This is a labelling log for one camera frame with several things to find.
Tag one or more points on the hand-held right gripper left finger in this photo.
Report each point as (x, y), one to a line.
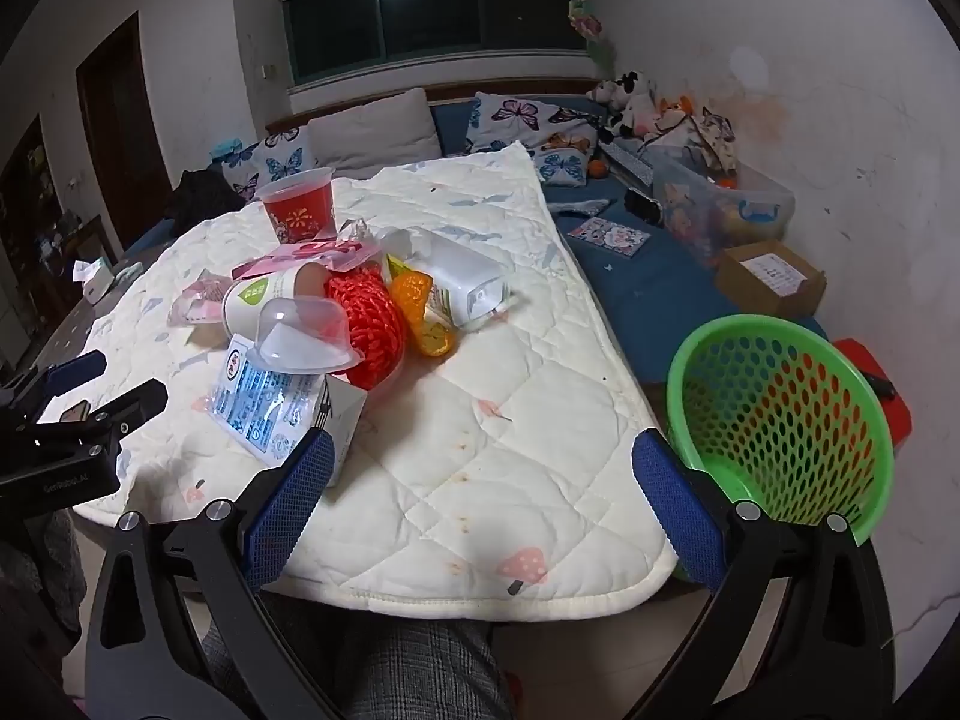
(296, 495)

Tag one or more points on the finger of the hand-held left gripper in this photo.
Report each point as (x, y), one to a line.
(131, 405)
(75, 371)

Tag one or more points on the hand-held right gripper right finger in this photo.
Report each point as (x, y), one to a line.
(675, 510)

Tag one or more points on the white carton box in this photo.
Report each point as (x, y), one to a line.
(345, 420)

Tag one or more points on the blue white plastic packet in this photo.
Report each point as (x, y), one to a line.
(255, 397)

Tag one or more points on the pink clear plastic bag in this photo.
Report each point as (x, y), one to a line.
(196, 307)

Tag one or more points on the white paper cup green print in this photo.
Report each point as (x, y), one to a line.
(255, 296)

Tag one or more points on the clear plastic pudding cup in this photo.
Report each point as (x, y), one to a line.
(300, 330)

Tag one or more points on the red mesh net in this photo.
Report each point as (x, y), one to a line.
(367, 315)

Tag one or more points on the green plastic basket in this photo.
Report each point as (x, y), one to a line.
(750, 328)

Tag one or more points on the pink wrapper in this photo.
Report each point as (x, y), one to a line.
(277, 259)

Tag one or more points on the orange peel piece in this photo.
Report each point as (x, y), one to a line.
(412, 292)

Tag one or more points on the red plastic cup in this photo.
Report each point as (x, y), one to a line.
(296, 210)

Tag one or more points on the white plastic bottle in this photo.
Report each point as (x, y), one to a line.
(465, 270)

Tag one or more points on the person's left forearm grey sleeve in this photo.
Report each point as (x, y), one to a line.
(60, 570)

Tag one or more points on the tissue box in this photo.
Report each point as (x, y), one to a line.
(97, 281)

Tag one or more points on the white quilted mat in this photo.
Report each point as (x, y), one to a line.
(465, 465)

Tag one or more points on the dark cabinet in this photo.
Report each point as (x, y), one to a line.
(26, 187)

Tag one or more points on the person's leg grey plaid pants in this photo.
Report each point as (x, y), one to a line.
(420, 667)

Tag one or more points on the dark clothing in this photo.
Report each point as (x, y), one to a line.
(199, 195)

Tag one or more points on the blue bed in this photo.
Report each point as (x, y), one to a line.
(652, 285)

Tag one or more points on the cardboard box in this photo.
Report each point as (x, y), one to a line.
(757, 292)

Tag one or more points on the red box with remote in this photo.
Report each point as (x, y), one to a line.
(896, 420)

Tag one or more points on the brown wooden door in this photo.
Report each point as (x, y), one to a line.
(120, 112)

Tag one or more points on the pink printed card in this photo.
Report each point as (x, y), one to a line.
(607, 235)

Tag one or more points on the blue butterfly print pillow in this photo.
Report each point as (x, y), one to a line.
(277, 161)

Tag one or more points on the black device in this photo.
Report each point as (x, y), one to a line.
(641, 204)

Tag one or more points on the grey patterned cloth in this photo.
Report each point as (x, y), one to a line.
(577, 206)

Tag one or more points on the clear plastic storage box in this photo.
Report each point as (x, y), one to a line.
(750, 195)

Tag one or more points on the small orange ball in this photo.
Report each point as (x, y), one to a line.
(596, 169)

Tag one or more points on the grey patterned box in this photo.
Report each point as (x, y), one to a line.
(626, 161)

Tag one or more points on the small butterfly print pillow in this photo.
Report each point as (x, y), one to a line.
(562, 165)

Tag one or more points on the grey pillow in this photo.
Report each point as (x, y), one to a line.
(375, 135)

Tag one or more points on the beige printed cloth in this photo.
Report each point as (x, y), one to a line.
(716, 135)

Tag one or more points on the orange fox plush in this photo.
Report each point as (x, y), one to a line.
(675, 106)

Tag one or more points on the black white cow plush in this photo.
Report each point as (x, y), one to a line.
(630, 94)

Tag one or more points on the large butterfly print pillow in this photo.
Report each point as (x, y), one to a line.
(510, 116)

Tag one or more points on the wooden headboard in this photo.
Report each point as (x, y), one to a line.
(510, 86)

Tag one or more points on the paper flower decoration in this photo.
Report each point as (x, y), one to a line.
(585, 19)

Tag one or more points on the dark window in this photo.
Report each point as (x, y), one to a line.
(450, 15)

